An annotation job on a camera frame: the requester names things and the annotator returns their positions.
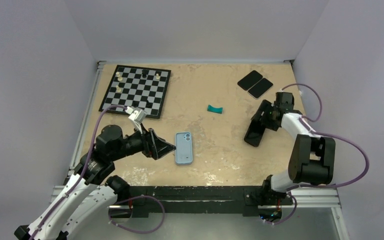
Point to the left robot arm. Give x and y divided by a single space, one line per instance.
91 188

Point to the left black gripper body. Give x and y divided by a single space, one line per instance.
149 148

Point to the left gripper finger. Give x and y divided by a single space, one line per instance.
161 152
159 144

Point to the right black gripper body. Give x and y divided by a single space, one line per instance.
267 117

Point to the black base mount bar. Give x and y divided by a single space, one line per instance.
248 201

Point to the light blue phone case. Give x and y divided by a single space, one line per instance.
184 148

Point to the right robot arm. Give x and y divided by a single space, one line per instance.
313 156

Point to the black white chessboard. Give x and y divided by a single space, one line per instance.
134 91

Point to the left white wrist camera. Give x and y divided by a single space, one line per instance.
136 116

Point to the teal curved block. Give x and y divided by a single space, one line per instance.
212 109

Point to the black phone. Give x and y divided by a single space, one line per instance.
249 80

